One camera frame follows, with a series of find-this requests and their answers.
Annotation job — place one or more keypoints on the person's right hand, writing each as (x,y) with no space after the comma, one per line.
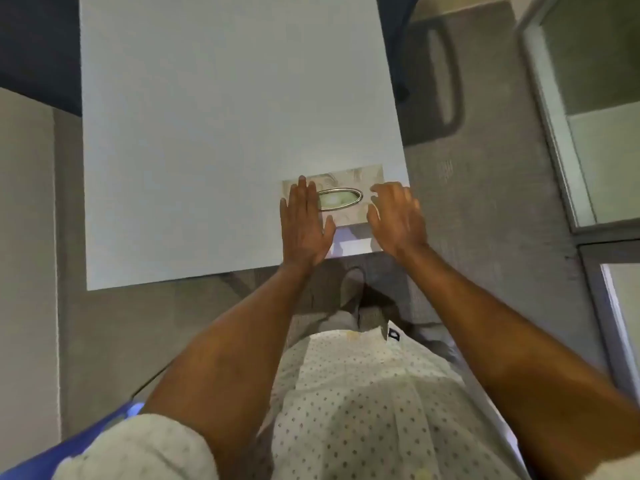
(400,219)

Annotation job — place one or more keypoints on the person's left hand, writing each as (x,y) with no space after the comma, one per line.
(302,229)

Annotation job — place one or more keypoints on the person's right thumb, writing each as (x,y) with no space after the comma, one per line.
(373,217)

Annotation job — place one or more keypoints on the person's left thumb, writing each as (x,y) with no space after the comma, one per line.
(329,228)

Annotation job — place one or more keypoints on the marbled beige tissue box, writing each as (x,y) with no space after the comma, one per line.
(345,187)

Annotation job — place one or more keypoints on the person's left forearm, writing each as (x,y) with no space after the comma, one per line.
(235,354)

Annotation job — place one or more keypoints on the person's right forearm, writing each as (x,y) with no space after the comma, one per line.
(505,354)

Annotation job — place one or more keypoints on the grey shoe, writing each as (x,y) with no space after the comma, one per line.
(352,289)

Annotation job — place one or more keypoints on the light grey trousers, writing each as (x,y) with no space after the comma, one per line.
(341,322)

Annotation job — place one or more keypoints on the grey chair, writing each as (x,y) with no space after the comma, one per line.
(432,79)

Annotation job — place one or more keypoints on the white dotted shirt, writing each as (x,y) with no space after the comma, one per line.
(370,409)

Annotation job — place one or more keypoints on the large grey framed glass panel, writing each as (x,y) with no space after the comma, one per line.
(580,109)

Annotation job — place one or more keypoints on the narrow grey framed glass panel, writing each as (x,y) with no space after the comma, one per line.
(612,304)

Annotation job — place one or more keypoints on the blue plastic chair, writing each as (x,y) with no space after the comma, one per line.
(75,444)

